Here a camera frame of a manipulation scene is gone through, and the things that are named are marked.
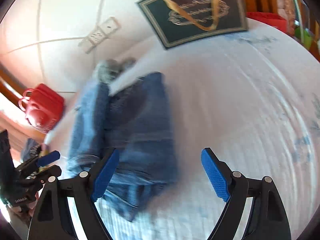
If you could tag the red bear suitcase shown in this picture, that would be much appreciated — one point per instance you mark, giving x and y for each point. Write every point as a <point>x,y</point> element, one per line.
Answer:
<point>42,106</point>

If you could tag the red bag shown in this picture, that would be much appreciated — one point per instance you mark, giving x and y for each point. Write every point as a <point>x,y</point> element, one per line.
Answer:
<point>271,19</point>

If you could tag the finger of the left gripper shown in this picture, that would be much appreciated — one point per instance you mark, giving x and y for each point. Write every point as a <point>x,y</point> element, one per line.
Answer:
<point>44,175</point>
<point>48,159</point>

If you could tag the dark green gift box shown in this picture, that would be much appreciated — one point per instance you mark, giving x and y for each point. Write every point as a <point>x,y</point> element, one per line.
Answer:
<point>177,22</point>

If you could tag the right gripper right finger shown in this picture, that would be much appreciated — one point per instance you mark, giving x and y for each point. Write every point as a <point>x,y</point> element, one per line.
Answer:
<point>267,218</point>

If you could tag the wall socket switch panel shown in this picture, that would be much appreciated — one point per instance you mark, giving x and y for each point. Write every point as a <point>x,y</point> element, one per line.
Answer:
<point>99,34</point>

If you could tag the white striped bed sheet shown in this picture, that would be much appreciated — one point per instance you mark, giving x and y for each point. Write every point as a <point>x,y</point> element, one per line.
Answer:
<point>253,98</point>

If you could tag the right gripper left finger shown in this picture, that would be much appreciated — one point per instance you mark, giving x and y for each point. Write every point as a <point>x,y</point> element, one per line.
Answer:
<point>52,217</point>

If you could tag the blue denim jeans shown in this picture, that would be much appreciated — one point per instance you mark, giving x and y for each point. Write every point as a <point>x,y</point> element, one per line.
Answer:
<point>137,122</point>

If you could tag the pile of mixed clothes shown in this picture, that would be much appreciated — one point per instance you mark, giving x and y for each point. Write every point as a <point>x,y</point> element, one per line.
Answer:
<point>33,149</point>

